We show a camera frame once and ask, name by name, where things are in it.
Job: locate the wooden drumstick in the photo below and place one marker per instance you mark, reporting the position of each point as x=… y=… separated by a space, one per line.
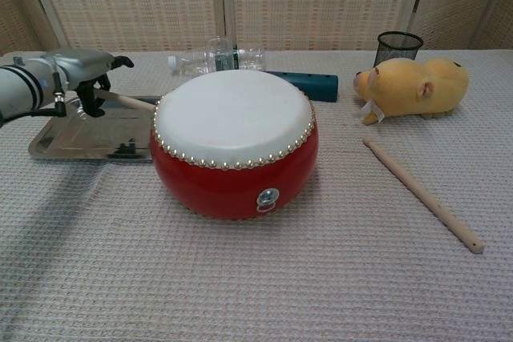
x=128 y=101
x=421 y=194

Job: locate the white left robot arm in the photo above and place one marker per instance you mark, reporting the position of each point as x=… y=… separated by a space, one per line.
x=16 y=85

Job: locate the red and white drum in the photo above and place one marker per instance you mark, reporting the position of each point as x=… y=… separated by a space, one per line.
x=224 y=117

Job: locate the silver metal tray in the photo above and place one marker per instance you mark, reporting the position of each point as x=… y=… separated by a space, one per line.
x=80 y=138

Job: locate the teal block with holes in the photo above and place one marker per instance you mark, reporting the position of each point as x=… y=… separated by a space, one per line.
x=320 y=85

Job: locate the clear plastic cup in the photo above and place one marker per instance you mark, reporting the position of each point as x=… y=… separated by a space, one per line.
x=218 y=47

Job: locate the clear plastic water bottle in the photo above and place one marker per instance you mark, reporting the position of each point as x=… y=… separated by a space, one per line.
x=188 y=63

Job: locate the beige woven tablecloth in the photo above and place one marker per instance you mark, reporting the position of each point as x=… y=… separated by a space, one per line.
x=280 y=278

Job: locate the yellow plush toy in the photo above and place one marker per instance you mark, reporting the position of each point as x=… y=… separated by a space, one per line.
x=409 y=85

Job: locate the black mesh pen cup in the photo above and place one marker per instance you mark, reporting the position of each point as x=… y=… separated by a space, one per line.
x=398 y=51

